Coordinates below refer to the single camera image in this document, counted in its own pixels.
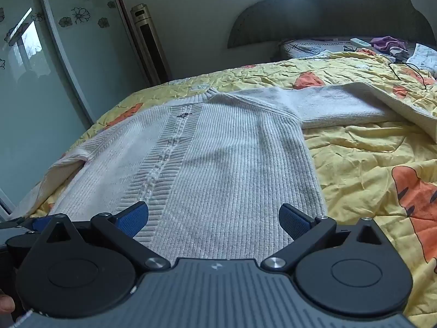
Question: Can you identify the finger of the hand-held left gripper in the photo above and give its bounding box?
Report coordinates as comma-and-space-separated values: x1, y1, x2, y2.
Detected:
6, 215, 55, 251

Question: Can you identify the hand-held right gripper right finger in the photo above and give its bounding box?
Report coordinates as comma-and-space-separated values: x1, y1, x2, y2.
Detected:
260, 204, 394, 274

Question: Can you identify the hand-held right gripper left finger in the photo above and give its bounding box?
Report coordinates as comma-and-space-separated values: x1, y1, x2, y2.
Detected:
40, 201, 170, 273

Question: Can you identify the white knit sweater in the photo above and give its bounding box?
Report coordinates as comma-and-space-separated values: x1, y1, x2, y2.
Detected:
12, 83, 437, 261

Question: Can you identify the person's left hand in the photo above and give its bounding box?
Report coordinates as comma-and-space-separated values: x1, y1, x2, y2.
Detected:
0, 295, 16, 315

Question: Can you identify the yellow printed quilt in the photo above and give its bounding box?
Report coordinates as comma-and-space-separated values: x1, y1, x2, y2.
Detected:
10, 49, 437, 327

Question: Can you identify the glass sliding wardrobe door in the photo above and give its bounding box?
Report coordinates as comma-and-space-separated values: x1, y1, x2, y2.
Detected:
36, 0, 151, 124
0, 0, 91, 220

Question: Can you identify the patterned pillow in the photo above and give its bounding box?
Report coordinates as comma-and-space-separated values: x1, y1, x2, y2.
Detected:
278, 38, 418, 61

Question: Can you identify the tower air conditioner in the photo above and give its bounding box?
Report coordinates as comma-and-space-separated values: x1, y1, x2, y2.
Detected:
130, 3, 173, 87

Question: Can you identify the purple cloth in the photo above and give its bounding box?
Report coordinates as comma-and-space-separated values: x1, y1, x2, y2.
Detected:
370, 36, 409, 53

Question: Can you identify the white printed bag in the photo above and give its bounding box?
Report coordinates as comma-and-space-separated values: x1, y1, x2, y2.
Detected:
406, 43, 437, 76

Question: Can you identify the grey padded headboard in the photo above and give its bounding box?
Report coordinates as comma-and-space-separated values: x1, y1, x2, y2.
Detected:
227, 0, 437, 50

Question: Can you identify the black cable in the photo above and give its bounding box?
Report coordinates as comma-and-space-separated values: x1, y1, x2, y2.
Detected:
388, 60, 428, 91

